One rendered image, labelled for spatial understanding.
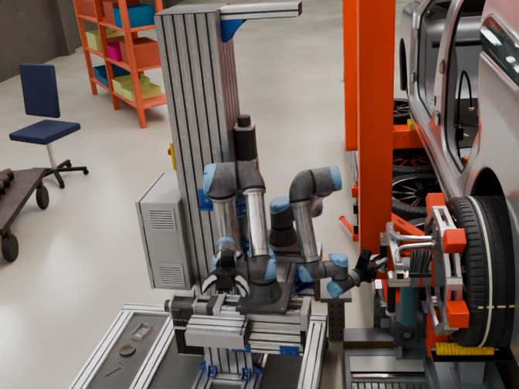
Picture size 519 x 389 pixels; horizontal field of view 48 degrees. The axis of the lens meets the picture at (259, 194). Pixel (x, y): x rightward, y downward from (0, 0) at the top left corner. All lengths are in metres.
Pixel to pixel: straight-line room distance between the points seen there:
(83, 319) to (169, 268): 1.49
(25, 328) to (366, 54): 2.84
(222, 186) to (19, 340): 2.25
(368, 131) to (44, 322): 2.55
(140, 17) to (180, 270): 5.31
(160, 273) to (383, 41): 1.48
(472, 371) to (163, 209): 1.64
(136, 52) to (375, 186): 5.12
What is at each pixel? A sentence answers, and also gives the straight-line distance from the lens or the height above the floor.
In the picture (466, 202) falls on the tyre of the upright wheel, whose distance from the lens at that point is 2.64.
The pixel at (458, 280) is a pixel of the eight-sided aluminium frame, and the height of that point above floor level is 0.97.
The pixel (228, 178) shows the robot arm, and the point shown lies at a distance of 2.32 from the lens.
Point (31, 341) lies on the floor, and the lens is 4.16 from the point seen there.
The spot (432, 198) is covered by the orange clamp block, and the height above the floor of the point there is 1.11.
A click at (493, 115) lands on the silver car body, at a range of 2.59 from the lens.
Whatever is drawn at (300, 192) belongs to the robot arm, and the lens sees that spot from 2.54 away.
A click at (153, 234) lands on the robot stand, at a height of 1.07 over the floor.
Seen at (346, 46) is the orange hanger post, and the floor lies 1.39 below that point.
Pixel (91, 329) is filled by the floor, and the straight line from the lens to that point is 4.09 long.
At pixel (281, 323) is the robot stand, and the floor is 0.71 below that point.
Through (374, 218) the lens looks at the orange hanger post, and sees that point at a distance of 3.08.
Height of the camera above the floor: 2.33
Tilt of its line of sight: 25 degrees down
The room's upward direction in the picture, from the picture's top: 5 degrees counter-clockwise
